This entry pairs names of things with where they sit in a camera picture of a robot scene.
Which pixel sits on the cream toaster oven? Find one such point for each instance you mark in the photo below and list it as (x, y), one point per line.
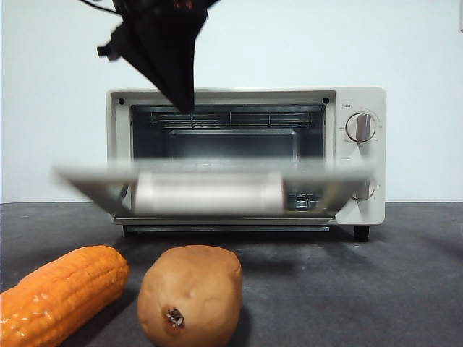
(376, 213)

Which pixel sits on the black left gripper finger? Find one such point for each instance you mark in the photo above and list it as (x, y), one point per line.
(152, 68)
(177, 54)

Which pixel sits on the orange corn cob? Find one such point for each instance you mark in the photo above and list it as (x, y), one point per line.
(61, 292)

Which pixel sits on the cream oven knob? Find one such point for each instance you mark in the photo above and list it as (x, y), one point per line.
(365, 191)
(360, 127)

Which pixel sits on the brown potato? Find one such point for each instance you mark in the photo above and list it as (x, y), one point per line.
(195, 289)

